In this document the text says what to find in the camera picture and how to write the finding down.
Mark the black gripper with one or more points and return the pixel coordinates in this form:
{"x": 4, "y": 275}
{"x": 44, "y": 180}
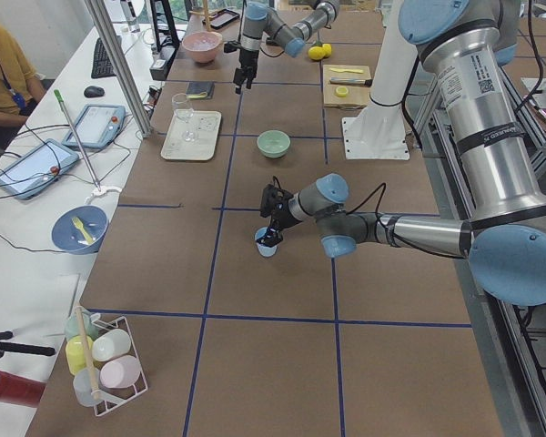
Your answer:
{"x": 247, "y": 61}
{"x": 283, "y": 219}

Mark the light blue plastic cup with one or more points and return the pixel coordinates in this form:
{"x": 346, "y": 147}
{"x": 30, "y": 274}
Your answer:
{"x": 264, "y": 250}

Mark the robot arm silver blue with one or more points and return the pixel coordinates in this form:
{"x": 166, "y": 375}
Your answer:
{"x": 259, "y": 20}
{"x": 463, "y": 44}

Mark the pink bowl with ice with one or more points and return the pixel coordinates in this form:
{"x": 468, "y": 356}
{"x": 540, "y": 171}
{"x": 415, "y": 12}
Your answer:
{"x": 202, "y": 47}

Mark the green ceramic bowl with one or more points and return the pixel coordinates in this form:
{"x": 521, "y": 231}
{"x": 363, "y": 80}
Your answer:
{"x": 273, "y": 143}

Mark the blue bowl on side table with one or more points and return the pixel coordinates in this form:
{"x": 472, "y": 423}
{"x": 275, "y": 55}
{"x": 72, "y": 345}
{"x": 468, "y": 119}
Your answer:
{"x": 67, "y": 238}

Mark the grey yellow cleaning cloth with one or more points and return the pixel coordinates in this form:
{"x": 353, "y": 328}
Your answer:
{"x": 200, "y": 89}

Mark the clear wine glass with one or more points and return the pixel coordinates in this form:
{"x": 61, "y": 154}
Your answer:
{"x": 184, "y": 112}

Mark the cream bear tray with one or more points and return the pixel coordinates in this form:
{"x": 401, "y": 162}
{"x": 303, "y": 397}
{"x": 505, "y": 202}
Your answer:
{"x": 206, "y": 126}

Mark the large yellow lemon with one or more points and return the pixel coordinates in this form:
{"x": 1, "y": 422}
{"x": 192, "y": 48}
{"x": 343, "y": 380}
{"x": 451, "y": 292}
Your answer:
{"x": 316, "y": 53}

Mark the small yellow lemon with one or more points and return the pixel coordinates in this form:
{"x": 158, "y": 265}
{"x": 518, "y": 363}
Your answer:
{"x": 327, "y": 49}

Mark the half lemon slice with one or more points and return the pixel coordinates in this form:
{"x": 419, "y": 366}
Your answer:
{"x": 341, "y": 91}

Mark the wooden cutting board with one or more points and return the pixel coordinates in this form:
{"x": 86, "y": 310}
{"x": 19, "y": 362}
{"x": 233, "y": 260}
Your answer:
{"x": 358, "y": 95}

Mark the yellow plastic knife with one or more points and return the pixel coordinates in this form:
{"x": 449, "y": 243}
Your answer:
{"x": 347, "y": 70}

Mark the metal muddler rod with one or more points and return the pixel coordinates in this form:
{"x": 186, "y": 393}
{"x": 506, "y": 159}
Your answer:
{"x": 350, "y": 81}

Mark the black keyboard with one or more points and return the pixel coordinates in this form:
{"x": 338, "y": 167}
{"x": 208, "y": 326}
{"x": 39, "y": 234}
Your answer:
{"x": 101, "y": 66}

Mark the far teach pendant tablet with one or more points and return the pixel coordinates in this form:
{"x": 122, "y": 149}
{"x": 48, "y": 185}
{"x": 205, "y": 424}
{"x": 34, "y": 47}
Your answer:
{"x": 98, "y": 125}

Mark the teach pendant tablet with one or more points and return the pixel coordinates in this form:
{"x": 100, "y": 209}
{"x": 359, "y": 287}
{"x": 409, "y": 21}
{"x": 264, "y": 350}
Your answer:
{"x": 98, "y": 125}
{"x": 36, "y": 170}

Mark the black computer mouse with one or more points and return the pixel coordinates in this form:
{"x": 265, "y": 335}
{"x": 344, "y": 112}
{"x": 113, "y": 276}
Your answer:
{"x": 94, "y": 92}

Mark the yellow plastic fork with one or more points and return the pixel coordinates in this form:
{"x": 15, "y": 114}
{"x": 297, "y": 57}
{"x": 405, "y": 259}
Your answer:
{"x": 79, "y": 225}

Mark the white cup in rack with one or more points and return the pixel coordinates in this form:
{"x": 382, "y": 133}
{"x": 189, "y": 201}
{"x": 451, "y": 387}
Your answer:
{"x": 110, "y": 345}

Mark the pink cup in rack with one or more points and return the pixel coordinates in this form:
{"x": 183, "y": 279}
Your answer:
{"x": 121, "y": 372}

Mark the mint green cup in rack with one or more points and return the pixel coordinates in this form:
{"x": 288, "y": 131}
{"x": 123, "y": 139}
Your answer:
{"x": 89, "y": 319}

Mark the yellow cup in rack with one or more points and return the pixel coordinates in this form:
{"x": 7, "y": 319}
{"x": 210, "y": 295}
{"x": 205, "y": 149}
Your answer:
{"x": 75, "y": 357}

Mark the person in yellow shirt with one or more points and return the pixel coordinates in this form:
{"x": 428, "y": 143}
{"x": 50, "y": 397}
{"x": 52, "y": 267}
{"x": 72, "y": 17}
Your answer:
{"x": 20, "y": 88}

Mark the near teach pendant tablet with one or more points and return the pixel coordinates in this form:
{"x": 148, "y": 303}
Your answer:
{"x": 36, "y": 170}

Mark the clear cup in rack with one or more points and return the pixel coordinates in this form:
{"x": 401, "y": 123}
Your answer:
{"x": 83, "y": 389}

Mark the red bottle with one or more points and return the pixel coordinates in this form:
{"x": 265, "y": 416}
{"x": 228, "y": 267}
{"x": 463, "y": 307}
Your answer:
{"x": 18, "y": 390}

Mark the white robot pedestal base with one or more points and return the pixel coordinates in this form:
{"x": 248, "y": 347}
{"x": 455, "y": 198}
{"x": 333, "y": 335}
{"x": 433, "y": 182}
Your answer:
{"x": 378, "y": 131}

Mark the aluminium frame post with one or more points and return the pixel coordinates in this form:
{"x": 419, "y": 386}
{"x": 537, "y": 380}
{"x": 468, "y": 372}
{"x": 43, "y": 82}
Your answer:
{"x": 107, "y": 33}

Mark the green handled metal pole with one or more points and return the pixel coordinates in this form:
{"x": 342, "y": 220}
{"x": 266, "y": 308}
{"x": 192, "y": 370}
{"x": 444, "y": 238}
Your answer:
{"x": 92, "y": 173}

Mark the white wire cup rack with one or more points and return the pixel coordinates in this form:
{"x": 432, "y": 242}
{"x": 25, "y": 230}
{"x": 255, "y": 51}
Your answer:
{"x": 112, "y": 399}

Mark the black camera tripod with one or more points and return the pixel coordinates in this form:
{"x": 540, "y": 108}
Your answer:
{"x": 6, "y": 346}

